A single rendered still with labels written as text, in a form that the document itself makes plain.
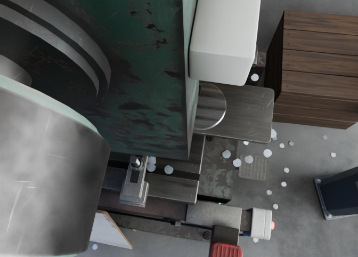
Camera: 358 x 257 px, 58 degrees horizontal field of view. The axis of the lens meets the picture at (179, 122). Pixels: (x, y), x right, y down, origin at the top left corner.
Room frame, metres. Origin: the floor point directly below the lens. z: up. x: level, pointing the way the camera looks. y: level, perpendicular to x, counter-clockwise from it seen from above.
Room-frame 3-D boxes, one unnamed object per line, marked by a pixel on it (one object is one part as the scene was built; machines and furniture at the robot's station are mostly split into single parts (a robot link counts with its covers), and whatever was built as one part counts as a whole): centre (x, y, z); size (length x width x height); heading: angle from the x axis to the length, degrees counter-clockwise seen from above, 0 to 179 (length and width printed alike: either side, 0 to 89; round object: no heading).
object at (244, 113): (0.27, -0.10, 0.72); 0.25 x 0.14 x 0.14; 75
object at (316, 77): (0.60, -0.65, 0.18); 0.40 x 0.38 x 0.35; 76
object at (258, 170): (0.28, -0.06, 0.14); 0.59 x 0.10 x 0.05; 75
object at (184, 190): (0.31, 0.07, 0.68); 0.45 x 0.30 x 0.06; 165
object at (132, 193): (0.15, 0.11, 0.76); 0.17 x 0.06 x 0.10; 165
